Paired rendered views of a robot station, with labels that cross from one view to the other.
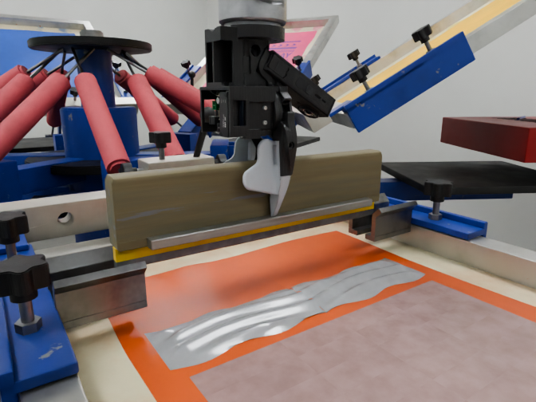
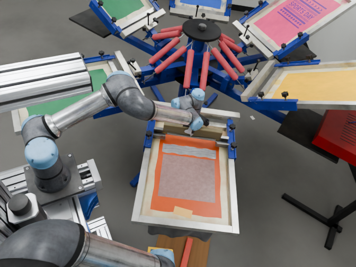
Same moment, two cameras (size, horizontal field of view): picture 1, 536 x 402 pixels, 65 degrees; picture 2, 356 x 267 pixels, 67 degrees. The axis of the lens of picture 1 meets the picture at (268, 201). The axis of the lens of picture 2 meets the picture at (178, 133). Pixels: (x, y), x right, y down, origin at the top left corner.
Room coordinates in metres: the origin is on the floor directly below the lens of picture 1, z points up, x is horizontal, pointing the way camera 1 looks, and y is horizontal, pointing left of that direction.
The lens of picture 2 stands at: (-0.53, -0.50, 2.41)
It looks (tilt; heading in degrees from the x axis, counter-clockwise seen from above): 50 degrees down; 30
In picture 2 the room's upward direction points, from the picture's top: 11 degrees clockwise
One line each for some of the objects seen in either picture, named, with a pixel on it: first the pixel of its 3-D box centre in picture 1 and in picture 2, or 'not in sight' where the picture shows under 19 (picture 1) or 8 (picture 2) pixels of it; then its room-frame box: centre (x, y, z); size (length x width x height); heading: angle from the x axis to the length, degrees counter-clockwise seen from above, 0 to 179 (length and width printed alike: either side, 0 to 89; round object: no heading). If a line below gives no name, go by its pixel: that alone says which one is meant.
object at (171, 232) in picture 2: not in sight; (180, 225); (0.10, -0.29, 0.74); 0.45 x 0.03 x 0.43; 124
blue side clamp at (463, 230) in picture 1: (392, 222); (230, 142); (0.69, -0.21, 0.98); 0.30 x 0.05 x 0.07; 34
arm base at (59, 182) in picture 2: not in sight; (51, 172); (-0.31, 0.23, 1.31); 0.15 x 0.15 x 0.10
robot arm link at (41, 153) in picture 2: not in sight; (43, 156); (-0.31, 0.23, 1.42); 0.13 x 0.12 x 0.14; 66
